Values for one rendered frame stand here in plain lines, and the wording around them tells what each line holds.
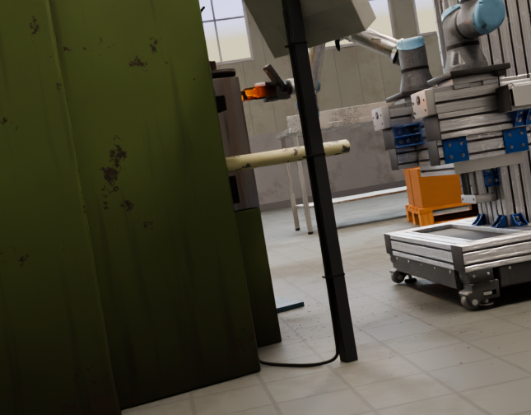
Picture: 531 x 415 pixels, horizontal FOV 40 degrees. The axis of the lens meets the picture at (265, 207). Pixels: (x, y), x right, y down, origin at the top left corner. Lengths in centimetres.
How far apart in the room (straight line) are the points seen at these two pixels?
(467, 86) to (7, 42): 154
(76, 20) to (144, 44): 19
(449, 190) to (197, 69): 367
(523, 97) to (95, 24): 142
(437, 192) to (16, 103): 408
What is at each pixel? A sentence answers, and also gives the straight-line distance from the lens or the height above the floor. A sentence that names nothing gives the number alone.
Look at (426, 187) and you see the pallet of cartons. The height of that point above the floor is 30.
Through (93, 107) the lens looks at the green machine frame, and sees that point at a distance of 207.
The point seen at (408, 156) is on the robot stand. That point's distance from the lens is 312.
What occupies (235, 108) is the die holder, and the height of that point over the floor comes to 81.
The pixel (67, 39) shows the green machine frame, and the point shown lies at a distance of 209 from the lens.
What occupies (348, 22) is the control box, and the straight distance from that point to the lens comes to 213.
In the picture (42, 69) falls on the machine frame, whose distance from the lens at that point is 196.
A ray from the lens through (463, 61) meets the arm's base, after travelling 271.
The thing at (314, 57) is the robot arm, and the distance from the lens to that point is 326.
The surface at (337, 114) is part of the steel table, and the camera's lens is 658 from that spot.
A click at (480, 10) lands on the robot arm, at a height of 99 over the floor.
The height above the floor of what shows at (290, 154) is 62.
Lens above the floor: 56
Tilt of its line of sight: 2 degrees down
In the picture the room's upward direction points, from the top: 9 degrees counter-clockwise
